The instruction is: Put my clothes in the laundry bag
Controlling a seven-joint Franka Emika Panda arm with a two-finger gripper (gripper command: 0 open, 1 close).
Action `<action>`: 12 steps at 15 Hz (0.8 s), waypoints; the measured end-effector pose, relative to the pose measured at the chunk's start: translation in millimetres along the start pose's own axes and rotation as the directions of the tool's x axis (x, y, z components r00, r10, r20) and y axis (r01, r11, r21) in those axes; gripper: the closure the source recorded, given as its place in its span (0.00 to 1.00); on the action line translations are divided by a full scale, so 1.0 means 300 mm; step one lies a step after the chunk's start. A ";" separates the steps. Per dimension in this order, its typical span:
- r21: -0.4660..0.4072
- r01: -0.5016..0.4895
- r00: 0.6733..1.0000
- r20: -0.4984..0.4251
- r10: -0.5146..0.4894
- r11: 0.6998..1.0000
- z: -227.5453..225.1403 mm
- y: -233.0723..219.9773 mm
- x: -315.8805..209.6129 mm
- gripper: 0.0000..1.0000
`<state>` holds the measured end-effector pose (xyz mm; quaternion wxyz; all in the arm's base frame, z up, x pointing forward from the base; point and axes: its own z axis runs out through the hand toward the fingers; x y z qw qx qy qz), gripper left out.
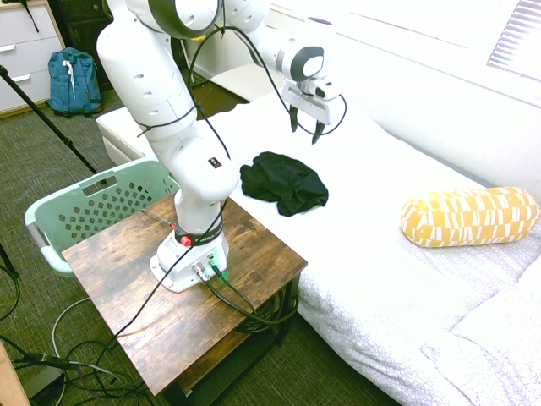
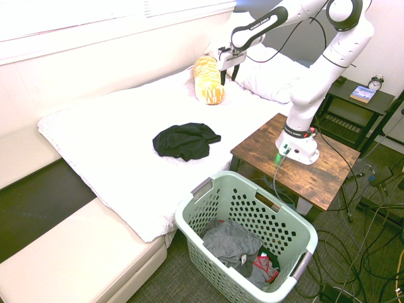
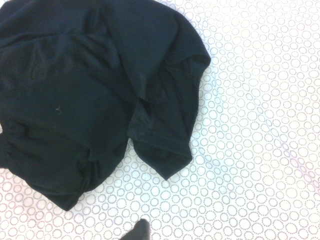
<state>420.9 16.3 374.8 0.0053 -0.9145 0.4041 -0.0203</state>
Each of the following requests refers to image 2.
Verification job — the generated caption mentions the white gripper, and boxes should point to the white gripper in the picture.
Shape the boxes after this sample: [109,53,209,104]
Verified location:
[218,50,247,87]

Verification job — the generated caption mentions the black garment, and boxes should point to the black garment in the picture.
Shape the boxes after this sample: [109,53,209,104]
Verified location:
[152,122,222,162]

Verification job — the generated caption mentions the mint green laundry basket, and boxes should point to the mint green laundry basket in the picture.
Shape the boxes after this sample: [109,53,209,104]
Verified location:
[174,170,319,302]

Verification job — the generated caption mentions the yellow patterned bolster pillow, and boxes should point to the yellow patterned bolster pillow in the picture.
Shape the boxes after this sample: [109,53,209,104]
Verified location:
[193,55,225,105]

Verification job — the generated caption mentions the white pillow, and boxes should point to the white pillow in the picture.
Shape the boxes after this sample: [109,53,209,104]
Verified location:
[235,43,314,104]

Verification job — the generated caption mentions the white bed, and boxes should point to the white bed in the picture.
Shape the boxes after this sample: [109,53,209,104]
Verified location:
[37,67,293,244]

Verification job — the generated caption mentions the blue paperback book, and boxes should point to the blue paperback book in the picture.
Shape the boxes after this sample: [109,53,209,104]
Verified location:
[349,85,377,105]

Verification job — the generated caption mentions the rustic wooden table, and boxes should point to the rustic wooden table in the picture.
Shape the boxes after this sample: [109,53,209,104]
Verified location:
[229,112,361,223]

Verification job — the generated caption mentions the black side table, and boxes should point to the black side table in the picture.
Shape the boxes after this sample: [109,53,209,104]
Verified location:
[315,78,396,153]

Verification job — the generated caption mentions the black alarm clock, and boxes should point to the black alarm clock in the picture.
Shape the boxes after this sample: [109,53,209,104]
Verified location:
[367,74,386,92]

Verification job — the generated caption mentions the white window blinds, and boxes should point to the white window blinds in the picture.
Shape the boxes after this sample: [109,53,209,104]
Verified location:
[0,0,237,44]

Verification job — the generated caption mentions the grey shirt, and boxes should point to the grey shirt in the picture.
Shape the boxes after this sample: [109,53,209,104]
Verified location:
[201,219,264,270]

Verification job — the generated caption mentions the black power adapter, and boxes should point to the black power adapter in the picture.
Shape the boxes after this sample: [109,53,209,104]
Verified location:
[368,166,395,187]

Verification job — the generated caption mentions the dark garment with red trim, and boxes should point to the dark garment with red trim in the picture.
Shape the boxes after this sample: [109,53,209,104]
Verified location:
[252,247,282,283]

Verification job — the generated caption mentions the cream sofa bed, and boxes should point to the cream sofa bed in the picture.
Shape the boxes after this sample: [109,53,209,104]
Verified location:
[0,37,234,303]

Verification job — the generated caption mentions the black power strip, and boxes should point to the black power strip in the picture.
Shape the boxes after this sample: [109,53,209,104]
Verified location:
[318,283,352,303]

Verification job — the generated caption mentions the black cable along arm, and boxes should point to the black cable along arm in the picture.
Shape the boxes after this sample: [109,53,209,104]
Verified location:
[245,8,328,64]

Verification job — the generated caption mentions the thin grey base cable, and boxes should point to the thin grey base cable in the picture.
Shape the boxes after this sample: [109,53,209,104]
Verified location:
[272,145,290,205]

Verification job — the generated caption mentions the thick black base cable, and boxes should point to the thick black base cable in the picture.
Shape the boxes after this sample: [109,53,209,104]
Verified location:
[313,115,362,190]

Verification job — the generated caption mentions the grey floor cable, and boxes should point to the grey floor cable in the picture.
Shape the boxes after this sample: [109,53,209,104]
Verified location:
[345,132,392,287]

